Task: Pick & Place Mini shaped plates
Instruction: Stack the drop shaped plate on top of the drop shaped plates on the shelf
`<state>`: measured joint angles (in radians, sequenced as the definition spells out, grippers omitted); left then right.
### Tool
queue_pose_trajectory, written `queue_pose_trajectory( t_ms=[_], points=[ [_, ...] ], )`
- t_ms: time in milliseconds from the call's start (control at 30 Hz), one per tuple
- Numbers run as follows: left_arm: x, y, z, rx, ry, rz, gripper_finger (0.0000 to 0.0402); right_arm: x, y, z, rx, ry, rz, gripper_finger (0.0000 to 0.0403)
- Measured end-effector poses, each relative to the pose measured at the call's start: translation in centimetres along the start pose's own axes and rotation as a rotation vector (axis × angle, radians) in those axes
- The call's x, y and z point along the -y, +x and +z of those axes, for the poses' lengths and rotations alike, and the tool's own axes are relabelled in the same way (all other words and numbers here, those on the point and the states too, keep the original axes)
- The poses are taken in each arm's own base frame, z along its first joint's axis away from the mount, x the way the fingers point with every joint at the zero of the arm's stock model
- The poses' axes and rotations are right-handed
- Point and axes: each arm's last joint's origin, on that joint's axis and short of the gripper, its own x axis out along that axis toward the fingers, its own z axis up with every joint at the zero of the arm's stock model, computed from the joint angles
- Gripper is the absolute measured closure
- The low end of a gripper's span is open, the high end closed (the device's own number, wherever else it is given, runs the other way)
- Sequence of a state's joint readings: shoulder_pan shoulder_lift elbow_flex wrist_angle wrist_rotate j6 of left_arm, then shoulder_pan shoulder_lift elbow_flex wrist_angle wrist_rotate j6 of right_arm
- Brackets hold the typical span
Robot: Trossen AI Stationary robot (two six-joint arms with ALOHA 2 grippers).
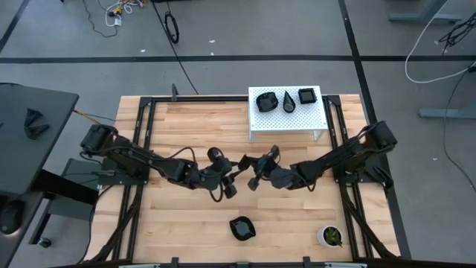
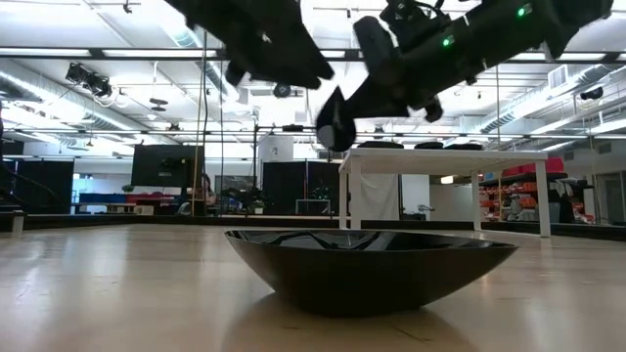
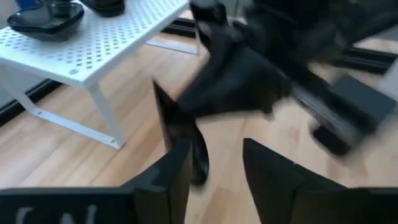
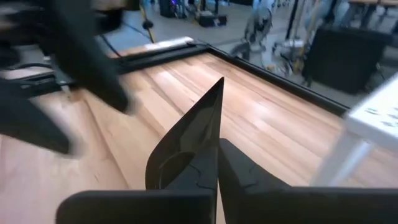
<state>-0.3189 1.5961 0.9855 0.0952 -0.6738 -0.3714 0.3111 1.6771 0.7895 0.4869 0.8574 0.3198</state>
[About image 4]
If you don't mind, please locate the black equipment case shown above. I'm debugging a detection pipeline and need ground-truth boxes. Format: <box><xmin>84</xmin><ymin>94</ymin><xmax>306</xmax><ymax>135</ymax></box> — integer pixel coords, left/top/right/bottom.
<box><xmin>302</xmin><ymin>26</ymin><xmax>393</xmax><ymax>95</ymax></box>

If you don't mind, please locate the black aluminium table frame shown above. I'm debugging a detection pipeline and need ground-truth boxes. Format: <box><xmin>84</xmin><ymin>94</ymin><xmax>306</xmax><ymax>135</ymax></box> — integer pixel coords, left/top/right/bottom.
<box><xmin>0</xmin><ymin>40</ymin><xmax>348</xmax><ymax>116</ymax></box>

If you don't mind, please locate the small black floor box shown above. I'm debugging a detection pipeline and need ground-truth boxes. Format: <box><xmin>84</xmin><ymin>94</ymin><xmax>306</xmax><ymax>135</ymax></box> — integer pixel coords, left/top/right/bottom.
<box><xmin>198</xmin><ymin>14</ymin><xmax>228</xmax><ymax>28</ymax></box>

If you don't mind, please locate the white perforated metal shelf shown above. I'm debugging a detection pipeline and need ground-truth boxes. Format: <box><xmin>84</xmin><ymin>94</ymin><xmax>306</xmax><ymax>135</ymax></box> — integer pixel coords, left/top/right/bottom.
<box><xmin>310</xmin><ymin>72</ymin><xmax>398</xmax><ymax>188</ymax></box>

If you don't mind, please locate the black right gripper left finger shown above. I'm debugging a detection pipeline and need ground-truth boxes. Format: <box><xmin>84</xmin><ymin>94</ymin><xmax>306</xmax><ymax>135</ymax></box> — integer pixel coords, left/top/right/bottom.
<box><xmin>55</xmin><ymin>145</ymin><xmax>218</xmax><ymax>224</ymax></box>

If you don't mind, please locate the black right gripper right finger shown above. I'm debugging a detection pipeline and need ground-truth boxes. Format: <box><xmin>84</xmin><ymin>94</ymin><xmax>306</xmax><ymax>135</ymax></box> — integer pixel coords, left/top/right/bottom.
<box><xmin>217</xmin><ymin>138</ymin><xmax>398</xmax><ymax>224</ymax></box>

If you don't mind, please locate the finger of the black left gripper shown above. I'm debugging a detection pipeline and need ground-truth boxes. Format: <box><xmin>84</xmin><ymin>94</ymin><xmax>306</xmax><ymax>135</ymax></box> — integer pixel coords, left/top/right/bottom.
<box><xmin>0</xmin><ymin>80</ymin><xmax>75</xmax><ymax>152</ymax></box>
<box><xmin>0</xmin><ymin>107</ymin><xmax>75</xmax><ymax>156</ymax></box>

